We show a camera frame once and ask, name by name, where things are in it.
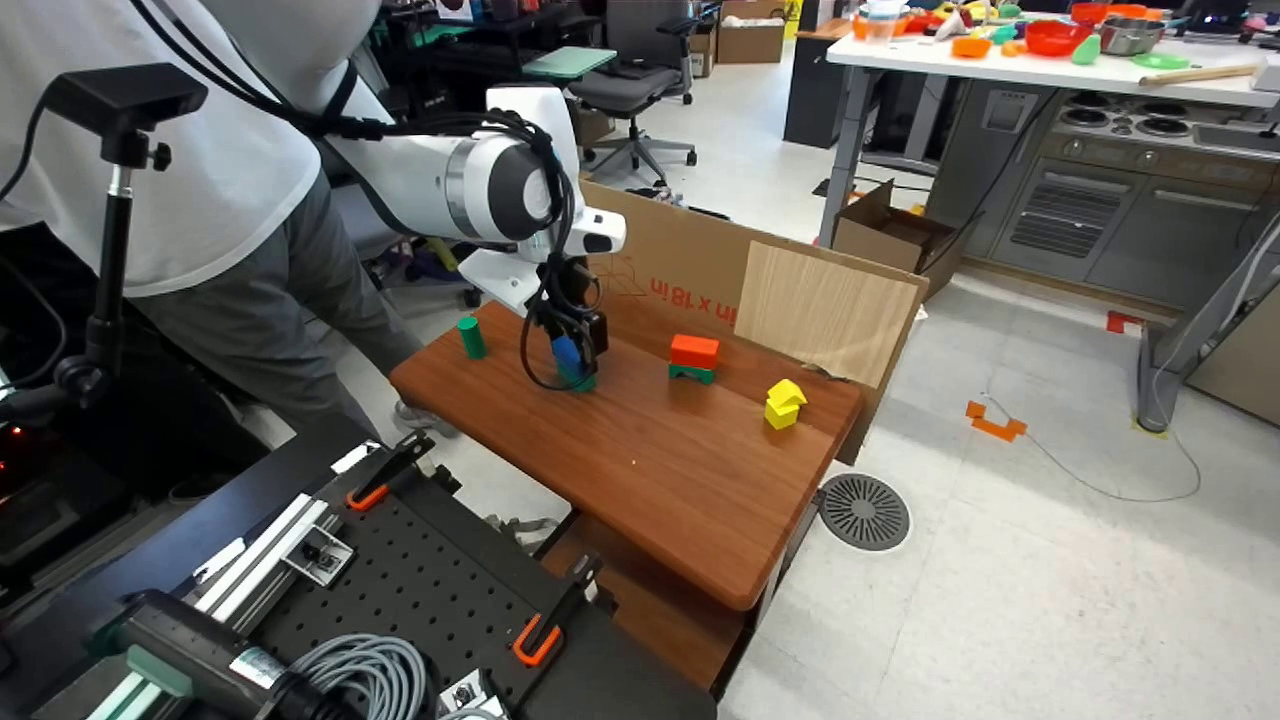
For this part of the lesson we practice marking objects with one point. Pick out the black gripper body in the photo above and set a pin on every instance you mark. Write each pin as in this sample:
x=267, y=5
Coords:
x=560, y=298

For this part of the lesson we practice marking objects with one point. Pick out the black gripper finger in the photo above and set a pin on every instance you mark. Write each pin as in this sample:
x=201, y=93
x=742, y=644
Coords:
x=593, y=340
x=545, y=348

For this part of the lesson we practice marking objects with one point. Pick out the blue rectangular block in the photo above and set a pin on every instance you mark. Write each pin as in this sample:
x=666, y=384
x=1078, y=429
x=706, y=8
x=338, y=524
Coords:
x=570, y=360

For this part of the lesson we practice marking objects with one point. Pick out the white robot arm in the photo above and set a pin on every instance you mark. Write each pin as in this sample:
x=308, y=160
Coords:
x=505, y=180

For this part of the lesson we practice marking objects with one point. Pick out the green block under blue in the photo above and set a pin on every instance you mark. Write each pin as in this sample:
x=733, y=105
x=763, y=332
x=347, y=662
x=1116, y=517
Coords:
x=582, y=384

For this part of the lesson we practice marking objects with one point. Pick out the green upright block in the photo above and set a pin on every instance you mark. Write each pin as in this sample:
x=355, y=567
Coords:
x=473, y=337

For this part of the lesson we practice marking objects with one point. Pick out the orange rectangular block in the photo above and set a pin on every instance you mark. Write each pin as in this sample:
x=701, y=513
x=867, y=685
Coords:
x=692, y=348

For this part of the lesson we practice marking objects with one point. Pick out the green block under orange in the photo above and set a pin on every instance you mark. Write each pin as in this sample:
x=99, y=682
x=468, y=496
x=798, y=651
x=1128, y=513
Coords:
x=692, y=375

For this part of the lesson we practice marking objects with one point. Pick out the wooden table top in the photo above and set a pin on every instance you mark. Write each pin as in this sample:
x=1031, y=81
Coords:
x=691, y=472

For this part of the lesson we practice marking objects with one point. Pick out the yellow block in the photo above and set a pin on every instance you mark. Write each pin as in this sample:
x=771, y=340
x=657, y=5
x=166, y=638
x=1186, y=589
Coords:
x=782, y=405

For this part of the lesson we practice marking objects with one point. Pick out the orange black clamp left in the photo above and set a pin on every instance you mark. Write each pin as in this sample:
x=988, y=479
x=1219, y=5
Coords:
x=384, y=469

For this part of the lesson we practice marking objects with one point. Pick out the orange black clamp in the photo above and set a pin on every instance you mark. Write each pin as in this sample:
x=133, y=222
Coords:
x=384, y=469
x=540, y=632

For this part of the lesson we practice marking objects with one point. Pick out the cardboard panel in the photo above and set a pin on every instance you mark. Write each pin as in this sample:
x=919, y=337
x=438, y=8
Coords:
x=832, y=312

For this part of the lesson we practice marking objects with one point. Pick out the black office chair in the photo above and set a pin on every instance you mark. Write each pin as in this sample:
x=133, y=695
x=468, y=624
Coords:
x=648, y=61

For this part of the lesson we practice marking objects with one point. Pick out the open cardboard box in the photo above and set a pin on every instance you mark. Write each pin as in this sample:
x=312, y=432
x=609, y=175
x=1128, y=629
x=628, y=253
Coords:
x=884, y=234

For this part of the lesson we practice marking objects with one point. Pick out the orange black clamp right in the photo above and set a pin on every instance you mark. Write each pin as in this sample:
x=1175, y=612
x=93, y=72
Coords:
x=540, y=632

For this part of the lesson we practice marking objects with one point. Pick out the round floor drain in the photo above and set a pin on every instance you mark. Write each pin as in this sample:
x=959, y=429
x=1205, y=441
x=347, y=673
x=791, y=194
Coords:
x=867, y=513

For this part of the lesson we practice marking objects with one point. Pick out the person in white shirt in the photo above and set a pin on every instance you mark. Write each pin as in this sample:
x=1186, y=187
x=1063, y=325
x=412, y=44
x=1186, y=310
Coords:
x=233, y=249

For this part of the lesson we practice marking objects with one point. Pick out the red bowl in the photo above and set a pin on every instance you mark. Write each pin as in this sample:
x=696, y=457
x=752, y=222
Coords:
x=1054, y=39

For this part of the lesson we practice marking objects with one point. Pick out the grey toy kitchen cabinet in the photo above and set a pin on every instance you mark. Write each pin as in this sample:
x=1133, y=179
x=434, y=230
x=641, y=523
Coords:
x=1114, y=194

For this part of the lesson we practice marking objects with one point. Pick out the white work table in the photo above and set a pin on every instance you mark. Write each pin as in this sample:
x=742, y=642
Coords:
x=1219, y=72

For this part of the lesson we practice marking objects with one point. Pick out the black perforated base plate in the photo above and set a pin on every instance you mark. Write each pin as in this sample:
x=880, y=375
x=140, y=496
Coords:
x=438, y=579

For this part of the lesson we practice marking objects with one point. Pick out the aluminium extrusion rail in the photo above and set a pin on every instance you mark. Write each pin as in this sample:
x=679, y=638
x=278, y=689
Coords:
x=296, y=537

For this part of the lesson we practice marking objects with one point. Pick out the orange floor bracket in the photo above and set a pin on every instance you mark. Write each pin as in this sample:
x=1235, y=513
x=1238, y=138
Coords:
x=998, y=429

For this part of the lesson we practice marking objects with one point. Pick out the black camera on stand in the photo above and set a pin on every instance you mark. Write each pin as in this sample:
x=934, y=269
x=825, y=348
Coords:
x=119, y=105

